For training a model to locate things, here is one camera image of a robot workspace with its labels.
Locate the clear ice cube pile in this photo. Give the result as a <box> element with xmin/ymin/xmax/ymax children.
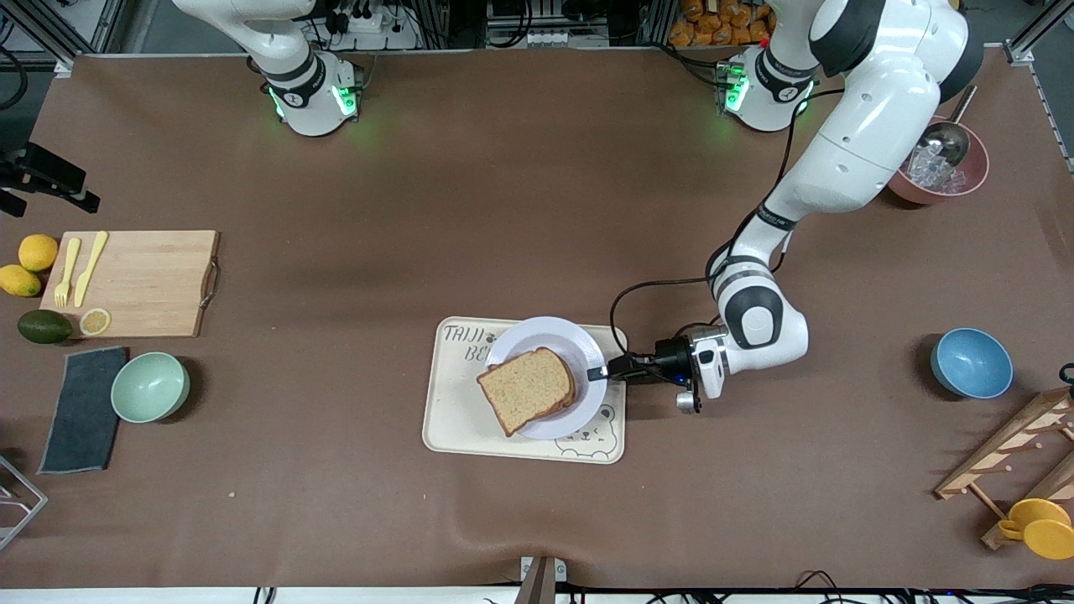
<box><xmin>906</xmin><ymin>144</ymin><xmax>966</xmax><ymax>190</ymax></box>

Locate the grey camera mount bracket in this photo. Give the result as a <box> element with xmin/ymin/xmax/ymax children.
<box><xmin>514</xmin><ymin>555</ymin><xmax>568</xmax><ymax>604</ymax></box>

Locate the pink bowl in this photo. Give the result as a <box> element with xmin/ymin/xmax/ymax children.
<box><xmin>888</xmin><ymin>115</ymin><xmax>990</xmax><ymax>206</ymax></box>

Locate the wooden cutting board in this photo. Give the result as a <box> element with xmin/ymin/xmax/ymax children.
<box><xmin>39</xmin><ymin>230</ymin><xmax>222</xmax><ymax>339</ymax></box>

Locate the metal scoop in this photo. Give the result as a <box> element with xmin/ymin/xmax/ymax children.
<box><xmin>921</xmin><ymin>85</ymin><xmax>978</xmax><ymax>169</ymax></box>

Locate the dark grey cloth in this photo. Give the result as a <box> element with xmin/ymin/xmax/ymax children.
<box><xmin>38</xmin><ymin>346</ymin><xmax>129</xmax><ymax>475</ymax></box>

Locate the yellow plastic fork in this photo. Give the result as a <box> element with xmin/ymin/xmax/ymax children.
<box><xmin>54</xmin><ymin>237</ymin><xmax>82</xmax><ymax>309</ymax></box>

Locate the yellow plastic knife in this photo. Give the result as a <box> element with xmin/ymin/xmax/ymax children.
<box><xmin>74</xmin><ymin>231</ymin><xmax>110</xmax><ymax>309</ymax></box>

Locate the white round plate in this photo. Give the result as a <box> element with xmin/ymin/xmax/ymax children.
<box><xmin>485</xmin><ymin>316</ymin><xmax>608</xmax><ymax>441</ymax></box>

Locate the mint green bowl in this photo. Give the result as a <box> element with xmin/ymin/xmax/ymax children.
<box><xmin>111</xmin><ymin>351</ymin><xmax>190</xmax><ymax>424</ymax></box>

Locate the wooden rack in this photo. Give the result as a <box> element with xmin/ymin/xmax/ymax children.
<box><xmin>934</xmin><ymin>386</ymin><xmax>1074</xmax><ymax>550</ymax></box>

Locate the orange packet pile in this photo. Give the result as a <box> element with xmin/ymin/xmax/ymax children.
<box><xmin>669</xmin><ymin>0</ymin><xmax>777</xmax><ymax>47</ymax></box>

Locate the black base cable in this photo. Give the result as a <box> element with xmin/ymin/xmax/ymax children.
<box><xmin>659</xmin><ymin>42</ymin><xmax>727</xmax><ymax>89</ymax></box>

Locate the green avocado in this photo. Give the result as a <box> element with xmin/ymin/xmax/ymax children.
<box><xmin>17</xmin><ymin>310</ymin><xmax>75</xmax><ymax>346</ymax></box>

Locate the cream tray with bear print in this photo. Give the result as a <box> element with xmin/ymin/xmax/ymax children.
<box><xmin>421</xmin><ymin>317</ymin><xmax>628</xmax><ymax>465</ymax></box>

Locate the yellow lemon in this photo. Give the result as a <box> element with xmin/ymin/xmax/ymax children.
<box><xmin>0</xmin><ymin>264</ymin><xmax>42</xmax><ymax>298</ymax></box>
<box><xmin>18</xmin><ymin>234</ymin><xmax>60</xmax><ymax>273</ymax></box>

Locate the blue bowl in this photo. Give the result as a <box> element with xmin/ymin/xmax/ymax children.
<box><xmin>930</xmin><ymin>327</ymin><xmax>1014</xmax><ymax>399</ymax></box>

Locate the white power strip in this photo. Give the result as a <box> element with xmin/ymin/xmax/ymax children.
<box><xmin>323</xmin><ymin>0</ymin><xmax>420</xmax><ymax>51</ymax></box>

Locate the yellow cup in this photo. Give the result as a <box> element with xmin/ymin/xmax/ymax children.
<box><xmin>997</xmin><ymin>498</ymin><xmax>1074</xmax><ymax>560</ymax></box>

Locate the metal wire basket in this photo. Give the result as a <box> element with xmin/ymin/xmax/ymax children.
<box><xmin>0</xmin><ymin>456</ymin><xmax>49</xmax><ymax>552</ymax></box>

